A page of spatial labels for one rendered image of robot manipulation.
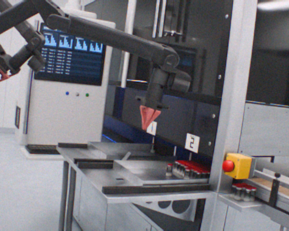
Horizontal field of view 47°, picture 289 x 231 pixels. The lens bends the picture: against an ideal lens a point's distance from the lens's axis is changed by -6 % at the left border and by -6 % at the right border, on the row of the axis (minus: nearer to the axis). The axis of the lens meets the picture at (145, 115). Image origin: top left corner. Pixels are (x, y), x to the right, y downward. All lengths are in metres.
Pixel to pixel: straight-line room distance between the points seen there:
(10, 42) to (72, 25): 5.45
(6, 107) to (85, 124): 4.57
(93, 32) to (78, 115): 1.00
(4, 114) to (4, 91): 0.41
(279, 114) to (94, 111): 1.10
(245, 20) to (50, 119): 1.20
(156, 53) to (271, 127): 0.53
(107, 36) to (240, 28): 0.45
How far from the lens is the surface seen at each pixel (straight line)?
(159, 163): 1.46
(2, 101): 6.52
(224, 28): 1.28
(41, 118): 1.96
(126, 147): 1.75
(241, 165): 1.15
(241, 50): 1.21
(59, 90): 1.97
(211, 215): 1.28
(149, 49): 1.11
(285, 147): 1.43
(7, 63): 1.55
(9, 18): 1.11
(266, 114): 1.32
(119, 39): 1.09
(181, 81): 1.16
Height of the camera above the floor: 1.24
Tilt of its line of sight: 6 degrees down
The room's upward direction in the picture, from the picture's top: 7 degrees clockwise
